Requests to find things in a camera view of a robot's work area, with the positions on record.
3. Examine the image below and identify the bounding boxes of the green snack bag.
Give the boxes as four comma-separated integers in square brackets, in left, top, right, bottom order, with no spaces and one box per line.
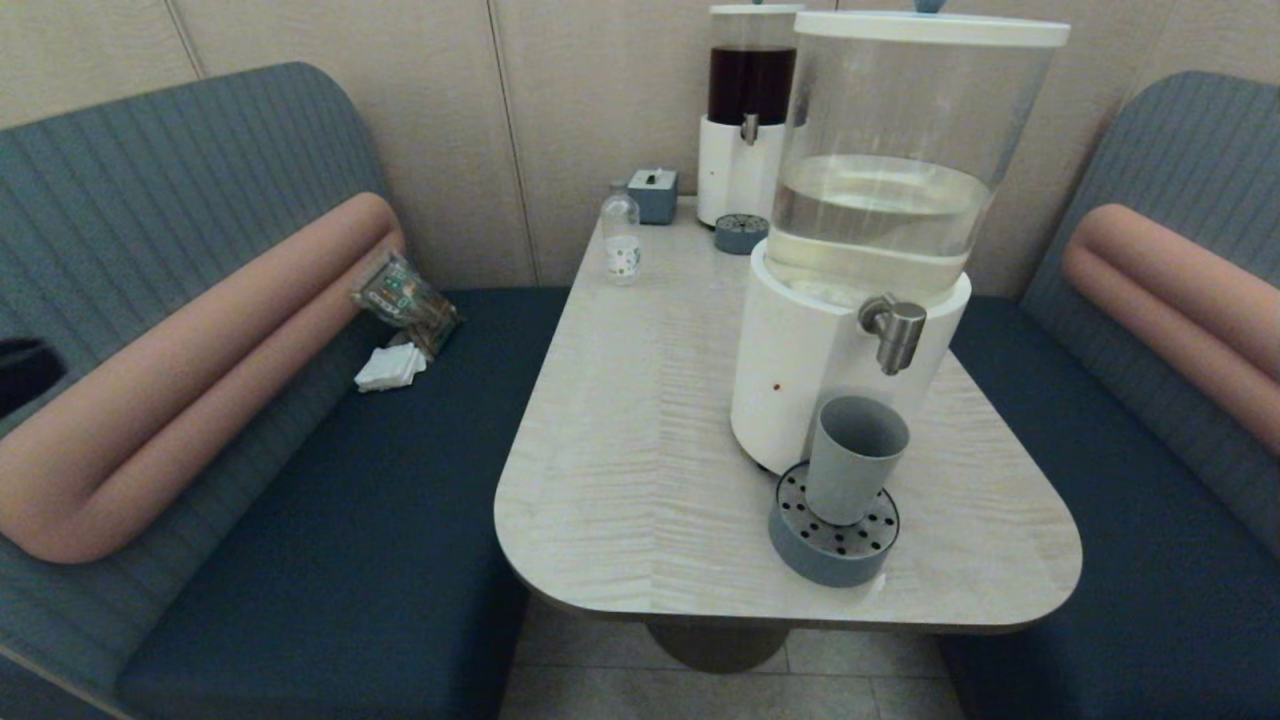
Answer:
[351,250,463,361]

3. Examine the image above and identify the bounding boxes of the large blue round drip tray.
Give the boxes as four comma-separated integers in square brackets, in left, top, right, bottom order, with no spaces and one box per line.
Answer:
[768,460,901,588]

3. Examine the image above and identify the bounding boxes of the blue-grey tissue box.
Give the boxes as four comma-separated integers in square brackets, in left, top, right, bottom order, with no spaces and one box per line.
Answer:
[628,168,680,226]

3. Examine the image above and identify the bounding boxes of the dark drink dispenser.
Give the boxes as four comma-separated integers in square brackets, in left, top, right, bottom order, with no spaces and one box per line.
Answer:
[697,12,806,229]

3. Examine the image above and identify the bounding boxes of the blue-grey booth sofa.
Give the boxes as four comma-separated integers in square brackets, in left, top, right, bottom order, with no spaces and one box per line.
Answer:
[935,70,1280,720]
[0,62,571,720]

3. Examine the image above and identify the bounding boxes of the clear tank water dispenser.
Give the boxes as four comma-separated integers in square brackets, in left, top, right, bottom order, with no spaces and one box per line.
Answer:
[730,38,1051,479]

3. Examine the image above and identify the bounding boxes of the grey-blue plastic cup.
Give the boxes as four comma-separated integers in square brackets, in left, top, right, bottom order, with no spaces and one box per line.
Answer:
[806,396,911,528]

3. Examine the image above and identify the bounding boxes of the white folded napkins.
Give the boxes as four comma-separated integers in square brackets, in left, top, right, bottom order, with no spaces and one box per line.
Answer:
[354,343,429,393]

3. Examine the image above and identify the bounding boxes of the small blue round drip tray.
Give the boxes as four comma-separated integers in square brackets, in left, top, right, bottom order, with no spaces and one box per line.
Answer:
[713,213,770,256]

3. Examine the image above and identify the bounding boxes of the dark round table pedestal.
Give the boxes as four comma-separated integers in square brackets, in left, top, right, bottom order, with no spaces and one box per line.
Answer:
[645,620,791,674]

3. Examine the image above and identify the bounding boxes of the silver water dispenser tap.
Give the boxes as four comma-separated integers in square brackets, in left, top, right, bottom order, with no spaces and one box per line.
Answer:
[857,293,928,376]

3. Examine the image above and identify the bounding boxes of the pink bolster cushion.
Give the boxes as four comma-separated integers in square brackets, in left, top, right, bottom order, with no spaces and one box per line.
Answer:
[1061,204,1280,456]
[0,192,406,564]

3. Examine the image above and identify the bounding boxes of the small clear bottle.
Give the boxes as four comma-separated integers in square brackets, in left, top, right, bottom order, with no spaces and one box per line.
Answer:
[601,181,644,287]

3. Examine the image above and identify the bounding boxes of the water dispenser white lid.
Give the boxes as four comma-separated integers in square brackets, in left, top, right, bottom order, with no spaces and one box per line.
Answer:
[794,0,1071,49]

